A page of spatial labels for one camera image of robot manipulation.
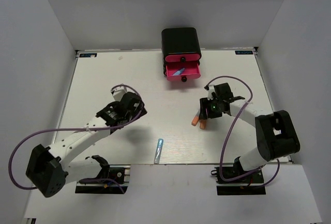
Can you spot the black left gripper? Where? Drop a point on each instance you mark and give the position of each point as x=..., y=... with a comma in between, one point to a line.
x=143, y=112

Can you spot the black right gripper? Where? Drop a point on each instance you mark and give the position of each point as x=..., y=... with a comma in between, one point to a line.
x=205, y=103

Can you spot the orange correction tape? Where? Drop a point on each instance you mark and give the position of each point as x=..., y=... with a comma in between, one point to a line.
x=202, y=124

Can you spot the pink drawer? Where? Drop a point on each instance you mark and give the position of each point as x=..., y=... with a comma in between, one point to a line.
x=187, y=57
x=191, y=71

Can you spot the light blue correction tape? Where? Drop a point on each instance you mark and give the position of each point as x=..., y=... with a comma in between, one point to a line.
x=179, y=72

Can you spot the pink top drawer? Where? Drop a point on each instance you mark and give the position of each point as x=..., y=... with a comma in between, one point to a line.
x=187, y=57

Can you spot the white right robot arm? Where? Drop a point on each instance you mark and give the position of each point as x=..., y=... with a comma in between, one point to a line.
x=274, y=131

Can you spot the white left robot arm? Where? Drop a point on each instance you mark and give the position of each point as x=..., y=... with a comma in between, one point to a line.
x=51, y=168

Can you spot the orange utility knife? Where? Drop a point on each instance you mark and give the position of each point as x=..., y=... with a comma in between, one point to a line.
x=196, y=118

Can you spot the light blue utility knife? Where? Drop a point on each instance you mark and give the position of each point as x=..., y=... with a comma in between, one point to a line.
x=158, y=151

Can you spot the black drawer cabinet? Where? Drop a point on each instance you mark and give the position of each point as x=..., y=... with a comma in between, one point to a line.
x=179, y=40

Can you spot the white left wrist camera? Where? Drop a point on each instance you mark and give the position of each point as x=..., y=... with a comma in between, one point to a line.
x=118, y=93

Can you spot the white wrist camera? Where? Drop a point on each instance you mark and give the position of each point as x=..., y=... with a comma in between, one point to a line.
x=211, y=92
x=118, y=93

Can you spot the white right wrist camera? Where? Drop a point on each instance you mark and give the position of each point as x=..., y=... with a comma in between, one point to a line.
x=211, y=92

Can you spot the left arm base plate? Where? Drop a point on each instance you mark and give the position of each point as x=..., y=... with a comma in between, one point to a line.
x=112, y=180

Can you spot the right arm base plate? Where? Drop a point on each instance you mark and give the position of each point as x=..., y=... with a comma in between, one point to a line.
x=251, y=185

